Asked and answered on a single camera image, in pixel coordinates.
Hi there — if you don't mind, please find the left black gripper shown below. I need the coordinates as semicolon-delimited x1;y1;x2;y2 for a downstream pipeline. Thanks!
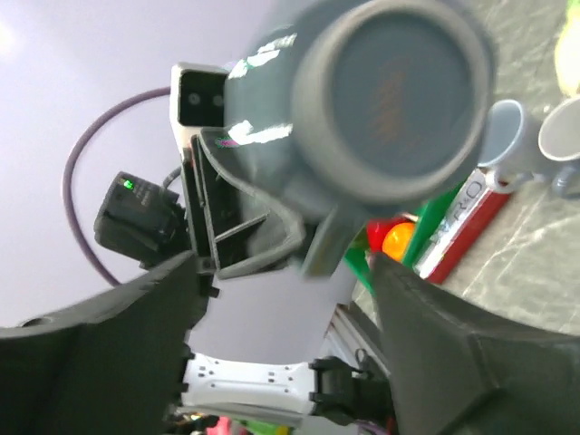
93;133;305;280

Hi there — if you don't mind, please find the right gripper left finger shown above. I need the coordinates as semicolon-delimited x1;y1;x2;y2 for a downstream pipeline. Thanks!
1;252;204;434

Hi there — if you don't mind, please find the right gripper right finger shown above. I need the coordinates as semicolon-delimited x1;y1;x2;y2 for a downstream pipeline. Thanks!
372;255;579;435

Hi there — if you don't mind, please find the grey-blue hexagonal mug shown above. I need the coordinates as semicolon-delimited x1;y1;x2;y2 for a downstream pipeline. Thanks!
209;1;495;276

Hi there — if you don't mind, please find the grey plastic measuring cup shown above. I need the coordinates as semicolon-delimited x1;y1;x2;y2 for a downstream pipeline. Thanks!
478;100;538;194

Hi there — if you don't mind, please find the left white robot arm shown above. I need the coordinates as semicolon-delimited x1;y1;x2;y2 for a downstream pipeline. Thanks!
94;127;395;433

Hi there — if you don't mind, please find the red bell pepper toy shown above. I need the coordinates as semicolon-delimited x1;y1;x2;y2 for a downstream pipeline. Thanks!
366;219;396;252

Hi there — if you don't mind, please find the green vegetable crate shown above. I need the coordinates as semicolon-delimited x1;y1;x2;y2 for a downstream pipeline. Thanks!
344;184;462;295

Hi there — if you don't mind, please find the red toothpaste box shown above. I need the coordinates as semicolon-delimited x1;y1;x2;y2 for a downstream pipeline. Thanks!
413;169;510;285

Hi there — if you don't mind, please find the green lettuce toy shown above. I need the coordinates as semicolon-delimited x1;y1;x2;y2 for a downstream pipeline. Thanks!
554;0;579;97

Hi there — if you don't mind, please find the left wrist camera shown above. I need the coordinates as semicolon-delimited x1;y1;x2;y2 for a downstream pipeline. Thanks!
169;63;228;152

